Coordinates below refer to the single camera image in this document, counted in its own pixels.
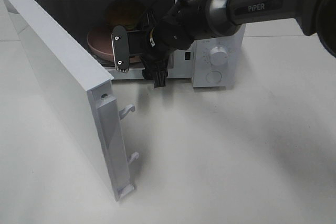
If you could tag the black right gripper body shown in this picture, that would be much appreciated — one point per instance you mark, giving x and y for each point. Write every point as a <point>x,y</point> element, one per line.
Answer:
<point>165,37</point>

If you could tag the toy burger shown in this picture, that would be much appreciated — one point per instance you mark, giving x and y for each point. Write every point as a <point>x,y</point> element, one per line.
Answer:
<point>126,13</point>

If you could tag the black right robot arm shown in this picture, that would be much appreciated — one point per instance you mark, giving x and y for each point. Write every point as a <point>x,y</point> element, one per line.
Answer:
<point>192,20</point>

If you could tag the white microwave oven body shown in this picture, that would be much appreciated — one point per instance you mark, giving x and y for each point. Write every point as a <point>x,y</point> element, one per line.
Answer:
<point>78,17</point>

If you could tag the glass microwave turntable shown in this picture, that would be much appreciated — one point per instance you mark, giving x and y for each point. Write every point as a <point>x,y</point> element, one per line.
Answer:
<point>105,63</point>

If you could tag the round white door button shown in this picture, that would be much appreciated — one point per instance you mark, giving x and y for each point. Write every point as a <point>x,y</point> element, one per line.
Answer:
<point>214,77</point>

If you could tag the white microwave knob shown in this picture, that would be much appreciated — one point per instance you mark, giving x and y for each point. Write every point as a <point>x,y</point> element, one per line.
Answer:
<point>218,56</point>

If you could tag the white microwave door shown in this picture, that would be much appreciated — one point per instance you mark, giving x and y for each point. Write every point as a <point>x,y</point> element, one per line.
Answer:
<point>80,91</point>

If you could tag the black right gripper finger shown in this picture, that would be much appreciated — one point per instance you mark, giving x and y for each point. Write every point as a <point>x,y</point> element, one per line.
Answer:
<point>148,74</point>
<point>159,77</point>

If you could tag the pink round plate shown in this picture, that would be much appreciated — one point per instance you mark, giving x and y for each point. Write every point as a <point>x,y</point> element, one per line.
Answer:
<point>99,43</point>

